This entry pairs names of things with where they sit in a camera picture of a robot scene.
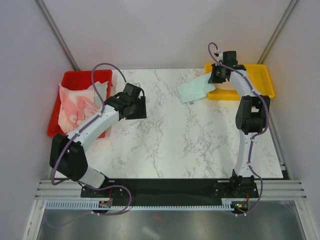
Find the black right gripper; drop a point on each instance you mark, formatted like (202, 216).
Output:
(213, 79)

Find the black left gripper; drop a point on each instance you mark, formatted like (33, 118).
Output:
(142, 113)

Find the mint green towel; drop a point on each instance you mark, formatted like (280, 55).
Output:
(196, 89)

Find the grey towel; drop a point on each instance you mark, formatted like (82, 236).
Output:
(102, 89)

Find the pink patterned towel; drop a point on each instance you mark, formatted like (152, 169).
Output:
(76, 107)

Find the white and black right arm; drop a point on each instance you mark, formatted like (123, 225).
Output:
(252, 120)

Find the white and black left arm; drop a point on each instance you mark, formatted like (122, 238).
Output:
(68, 152)

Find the yellow plastic bin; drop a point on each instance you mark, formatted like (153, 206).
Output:
(260, 78)

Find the red plastic bin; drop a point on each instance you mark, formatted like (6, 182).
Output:
(77, 81)

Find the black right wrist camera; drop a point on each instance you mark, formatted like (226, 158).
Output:
(229, 58)

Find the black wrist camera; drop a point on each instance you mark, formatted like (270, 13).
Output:
(132, 91)
(229, 58)

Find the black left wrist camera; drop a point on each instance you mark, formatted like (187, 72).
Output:
(132, 91)

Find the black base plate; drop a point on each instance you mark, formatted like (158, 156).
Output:
(169, 191)

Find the right corner aluminium post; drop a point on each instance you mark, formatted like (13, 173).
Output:
(278, 30)

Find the corner aluminium post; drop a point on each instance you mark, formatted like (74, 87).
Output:
(56, 33)
(278, 30)

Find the aluminium frame rail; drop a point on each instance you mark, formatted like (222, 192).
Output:
(276, 189)

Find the white slotted cable duct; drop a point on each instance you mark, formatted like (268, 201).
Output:
(99, 205)

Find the left corner aluminium post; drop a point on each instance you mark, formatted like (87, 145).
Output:
(56, 33)

